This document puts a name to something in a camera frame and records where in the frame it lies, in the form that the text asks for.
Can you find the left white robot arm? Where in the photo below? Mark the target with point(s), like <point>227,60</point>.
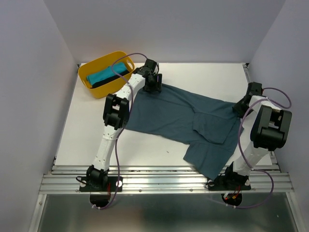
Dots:
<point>117,111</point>

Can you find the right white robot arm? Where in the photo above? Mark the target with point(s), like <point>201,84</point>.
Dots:
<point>269,130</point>

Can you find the dark blue-grey t shirt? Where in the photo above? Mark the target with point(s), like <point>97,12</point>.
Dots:
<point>208,126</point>

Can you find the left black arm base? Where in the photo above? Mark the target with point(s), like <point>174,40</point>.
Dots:
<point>99,181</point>

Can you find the yellow plastic basket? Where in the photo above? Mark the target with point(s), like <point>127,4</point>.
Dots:
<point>101,64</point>

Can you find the rolled teal t shirt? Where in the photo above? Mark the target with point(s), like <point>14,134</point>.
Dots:
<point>119,68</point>

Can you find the aluminium front rail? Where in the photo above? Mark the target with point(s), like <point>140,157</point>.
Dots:
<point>160,180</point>

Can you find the rolled black t shirt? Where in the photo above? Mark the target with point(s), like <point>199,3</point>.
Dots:
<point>101,83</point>

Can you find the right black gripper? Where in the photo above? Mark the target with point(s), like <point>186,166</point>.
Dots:
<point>237,106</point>

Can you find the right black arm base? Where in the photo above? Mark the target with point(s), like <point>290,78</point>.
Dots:
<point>229,181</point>

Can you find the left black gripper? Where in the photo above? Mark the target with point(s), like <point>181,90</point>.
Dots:
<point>157,87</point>

